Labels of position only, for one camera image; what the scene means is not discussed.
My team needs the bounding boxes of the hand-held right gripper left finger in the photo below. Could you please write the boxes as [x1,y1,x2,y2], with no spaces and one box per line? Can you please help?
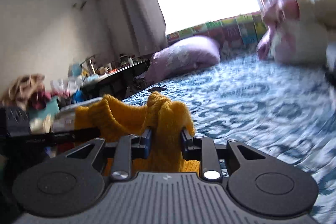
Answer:
[66,128,153,180]

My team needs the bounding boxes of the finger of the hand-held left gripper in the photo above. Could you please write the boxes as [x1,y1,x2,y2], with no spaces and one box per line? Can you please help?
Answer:
[52,128,101,143]

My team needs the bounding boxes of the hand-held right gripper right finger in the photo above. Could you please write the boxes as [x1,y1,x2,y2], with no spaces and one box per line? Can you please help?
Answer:
[181,129,265,180]

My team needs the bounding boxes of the yellow knit sweater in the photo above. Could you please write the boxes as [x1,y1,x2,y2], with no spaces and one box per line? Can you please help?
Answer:
[75,91,200,177]

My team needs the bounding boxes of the brown cloth pile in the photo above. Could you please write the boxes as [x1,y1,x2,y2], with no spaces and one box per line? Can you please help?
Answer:
[0,73,53,111]

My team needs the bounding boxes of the teal box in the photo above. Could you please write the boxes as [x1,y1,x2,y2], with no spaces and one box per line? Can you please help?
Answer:
[39,97,60,119]

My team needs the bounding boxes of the dark bedside desk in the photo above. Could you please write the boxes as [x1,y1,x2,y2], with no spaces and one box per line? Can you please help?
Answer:
[81,57,153,101]

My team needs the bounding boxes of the blue patterned bedspread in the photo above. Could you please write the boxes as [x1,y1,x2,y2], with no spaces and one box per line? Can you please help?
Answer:
[123,52,336,224]

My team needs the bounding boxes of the purple pillow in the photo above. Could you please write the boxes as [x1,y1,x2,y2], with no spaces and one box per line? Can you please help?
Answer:
[144,35,221,85]

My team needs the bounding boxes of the colourful alphabet foam mat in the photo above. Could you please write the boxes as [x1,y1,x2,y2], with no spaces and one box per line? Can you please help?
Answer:
[167,11,268,48]

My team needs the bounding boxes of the white pink rolled duvet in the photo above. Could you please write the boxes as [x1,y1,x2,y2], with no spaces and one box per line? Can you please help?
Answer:
[256,0,336,65]

